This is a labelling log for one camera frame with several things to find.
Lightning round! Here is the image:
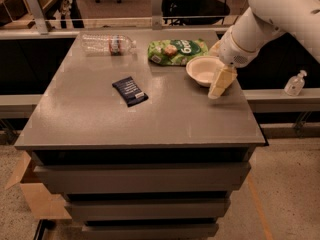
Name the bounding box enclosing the green rice chip bag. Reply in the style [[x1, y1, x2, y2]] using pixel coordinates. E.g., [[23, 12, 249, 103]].
[[147, 39, 208, 66]]

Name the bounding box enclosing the clear plastic water bottle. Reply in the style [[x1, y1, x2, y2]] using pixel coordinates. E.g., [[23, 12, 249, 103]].
[[80, 34, 136, 56]]

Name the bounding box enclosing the dark blue snack bar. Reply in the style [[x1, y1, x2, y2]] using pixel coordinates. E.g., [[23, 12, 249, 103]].
[[112, 76, 148, 107]]

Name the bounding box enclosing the black office chair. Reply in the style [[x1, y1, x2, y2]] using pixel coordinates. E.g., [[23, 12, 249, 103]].
[[162, 0, 230, 25]]

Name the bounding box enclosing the cardboard box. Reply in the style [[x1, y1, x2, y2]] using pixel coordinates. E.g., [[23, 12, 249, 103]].
[[5, 152, 71, 220]]

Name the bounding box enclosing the hand sanitizer pump bottle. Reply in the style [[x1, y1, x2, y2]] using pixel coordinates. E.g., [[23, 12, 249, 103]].
[[284, 70, 307, 96]]

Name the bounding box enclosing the glass railing with metal posts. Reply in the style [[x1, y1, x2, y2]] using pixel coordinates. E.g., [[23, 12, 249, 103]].
[[0, 0, 248, 39]]

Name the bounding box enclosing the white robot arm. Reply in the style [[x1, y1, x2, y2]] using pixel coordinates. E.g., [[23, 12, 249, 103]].
[[208, 0, 320, 99]]

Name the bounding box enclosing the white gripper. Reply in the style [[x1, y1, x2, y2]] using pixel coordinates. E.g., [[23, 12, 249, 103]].
[[208, 26, 258, 99]]

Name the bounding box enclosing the grey drawer cabinet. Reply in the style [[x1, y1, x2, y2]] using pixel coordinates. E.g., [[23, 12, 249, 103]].
[[16, 29, 264, 240]]

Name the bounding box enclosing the white paper bowl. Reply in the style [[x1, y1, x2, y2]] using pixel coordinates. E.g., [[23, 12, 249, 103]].
[[186, 56, 224, 87]]

